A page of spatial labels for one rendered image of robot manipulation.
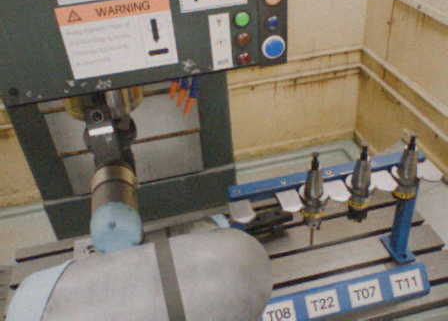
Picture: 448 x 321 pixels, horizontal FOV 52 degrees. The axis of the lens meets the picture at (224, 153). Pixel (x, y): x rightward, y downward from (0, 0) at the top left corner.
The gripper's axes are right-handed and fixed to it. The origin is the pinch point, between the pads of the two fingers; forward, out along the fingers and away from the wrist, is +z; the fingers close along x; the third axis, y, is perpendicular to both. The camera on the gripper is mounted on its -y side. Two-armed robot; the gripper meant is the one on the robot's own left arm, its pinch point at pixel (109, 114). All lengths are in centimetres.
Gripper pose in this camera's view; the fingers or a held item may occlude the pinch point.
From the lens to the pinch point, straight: 100.1
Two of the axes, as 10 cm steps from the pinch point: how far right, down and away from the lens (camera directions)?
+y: 0.8, 8.0, 5.9
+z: -2.2, -5.7, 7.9
